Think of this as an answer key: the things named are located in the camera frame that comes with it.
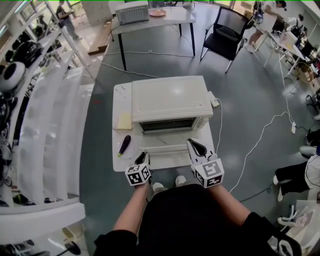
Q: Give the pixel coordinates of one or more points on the black floor fan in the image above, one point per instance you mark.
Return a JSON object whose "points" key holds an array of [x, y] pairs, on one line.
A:
{"points": [[72, 247]]}

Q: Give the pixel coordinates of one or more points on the person's white shoe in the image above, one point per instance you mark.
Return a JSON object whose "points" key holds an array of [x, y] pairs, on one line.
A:
{"points": [[158, 187], [180, 180]]}

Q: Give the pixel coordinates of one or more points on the grey perforated microwave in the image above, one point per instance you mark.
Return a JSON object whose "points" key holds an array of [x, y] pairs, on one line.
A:
{"points": [[132, 13]]}

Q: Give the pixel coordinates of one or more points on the white power strip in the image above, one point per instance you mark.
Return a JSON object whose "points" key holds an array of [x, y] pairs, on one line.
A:
{"points": [[294, 127], [213, 98]]}

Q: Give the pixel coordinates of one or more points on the black mesh chair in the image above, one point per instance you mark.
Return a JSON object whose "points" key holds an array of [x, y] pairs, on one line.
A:
{"points": [[222, 42]]}

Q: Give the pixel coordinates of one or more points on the white shelving rack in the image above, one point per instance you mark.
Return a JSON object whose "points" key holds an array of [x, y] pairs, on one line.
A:
{"points": [[50, 125]]}

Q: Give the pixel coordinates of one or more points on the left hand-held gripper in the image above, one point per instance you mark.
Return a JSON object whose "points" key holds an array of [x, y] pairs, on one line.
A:
{"points": [[138, 176]]}

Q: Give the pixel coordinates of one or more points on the grey table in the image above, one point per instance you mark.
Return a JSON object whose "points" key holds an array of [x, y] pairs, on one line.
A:
{"points": [[175, 17]]}

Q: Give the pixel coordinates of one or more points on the person's left forearm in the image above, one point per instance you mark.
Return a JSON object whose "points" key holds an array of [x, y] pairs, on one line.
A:
{"points": [[132, 207]]}

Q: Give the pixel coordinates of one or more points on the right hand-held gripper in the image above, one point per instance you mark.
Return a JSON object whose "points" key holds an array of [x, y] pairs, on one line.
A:
{"points": [[208, 173]]}

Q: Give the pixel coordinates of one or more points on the person's left white shoe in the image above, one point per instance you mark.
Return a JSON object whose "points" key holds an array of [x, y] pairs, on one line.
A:
{"points": [[158, 187]]}

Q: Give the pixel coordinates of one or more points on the white desk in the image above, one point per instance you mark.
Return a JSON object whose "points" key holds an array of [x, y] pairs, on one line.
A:
{"points": [[287, 42]]}

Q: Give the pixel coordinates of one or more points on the person's black shirt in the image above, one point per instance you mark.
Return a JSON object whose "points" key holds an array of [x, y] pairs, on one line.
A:
{"points": [[190, 220]]}

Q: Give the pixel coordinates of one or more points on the clear plate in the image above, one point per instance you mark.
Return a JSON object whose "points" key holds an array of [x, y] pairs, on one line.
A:
{"points": [[115, 128], [133, 150]]}

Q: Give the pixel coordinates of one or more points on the yellow sponge pad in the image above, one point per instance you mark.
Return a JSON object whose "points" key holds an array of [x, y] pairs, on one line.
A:
{"points": [[124, 121]]}

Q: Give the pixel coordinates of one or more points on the person's right forearm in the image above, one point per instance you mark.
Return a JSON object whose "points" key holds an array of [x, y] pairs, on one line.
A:
{"points": [[227, 205]]}

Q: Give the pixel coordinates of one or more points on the wooden platform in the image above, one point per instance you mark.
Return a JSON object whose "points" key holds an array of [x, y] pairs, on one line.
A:
{"points": [[100, 40]]}

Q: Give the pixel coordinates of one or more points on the white cloth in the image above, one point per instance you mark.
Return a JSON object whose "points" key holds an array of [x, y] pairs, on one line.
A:
{"points": [[307, 220]]}

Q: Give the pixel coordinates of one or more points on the glass oven door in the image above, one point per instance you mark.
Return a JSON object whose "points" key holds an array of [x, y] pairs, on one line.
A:
{"points": [[165, 148]]}

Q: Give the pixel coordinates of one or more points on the person's right white shoe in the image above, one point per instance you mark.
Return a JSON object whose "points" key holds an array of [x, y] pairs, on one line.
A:
{"points": [[180, 180]]}

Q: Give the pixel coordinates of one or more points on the white marble table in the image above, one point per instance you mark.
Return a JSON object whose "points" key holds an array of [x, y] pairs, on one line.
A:
{"points": [[162, 162]]}

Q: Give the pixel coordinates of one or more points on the black and white headset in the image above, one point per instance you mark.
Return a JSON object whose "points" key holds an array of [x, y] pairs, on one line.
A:
{"points": [[12, 76]]}

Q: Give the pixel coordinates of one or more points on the row of black round devices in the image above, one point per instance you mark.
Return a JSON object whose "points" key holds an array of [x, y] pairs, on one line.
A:
{"points": [[28, 51]]}

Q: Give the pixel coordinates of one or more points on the white oven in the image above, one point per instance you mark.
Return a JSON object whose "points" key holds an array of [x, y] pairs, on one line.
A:
{"points": [[170, 97]]}

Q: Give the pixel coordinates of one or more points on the pink plate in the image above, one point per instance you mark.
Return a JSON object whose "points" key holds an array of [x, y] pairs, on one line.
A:
{"points": [[157, 13]]}

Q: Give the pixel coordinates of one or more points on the purple eggplant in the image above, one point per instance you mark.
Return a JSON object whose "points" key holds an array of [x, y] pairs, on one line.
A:
{"points": [[124, 146]]}

